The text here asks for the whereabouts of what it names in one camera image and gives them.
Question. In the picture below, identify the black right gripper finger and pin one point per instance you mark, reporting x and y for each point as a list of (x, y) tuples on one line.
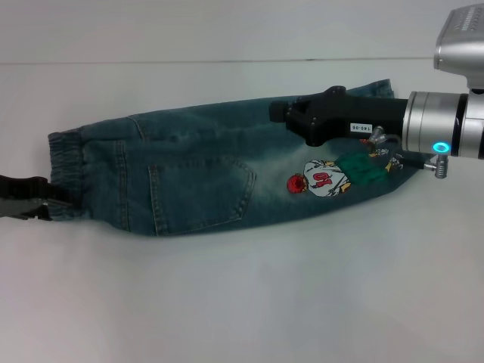
[(278, 111)]

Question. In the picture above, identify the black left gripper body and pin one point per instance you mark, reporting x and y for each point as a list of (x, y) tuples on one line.
[(19, 193)]

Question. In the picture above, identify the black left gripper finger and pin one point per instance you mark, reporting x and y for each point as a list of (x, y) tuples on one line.
[(62, 196)]

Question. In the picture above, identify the blue denim shorts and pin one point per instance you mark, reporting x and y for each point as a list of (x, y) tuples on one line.
[(196, 177)]

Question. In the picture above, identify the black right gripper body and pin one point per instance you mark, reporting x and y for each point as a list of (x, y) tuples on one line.
[(340, 113)]

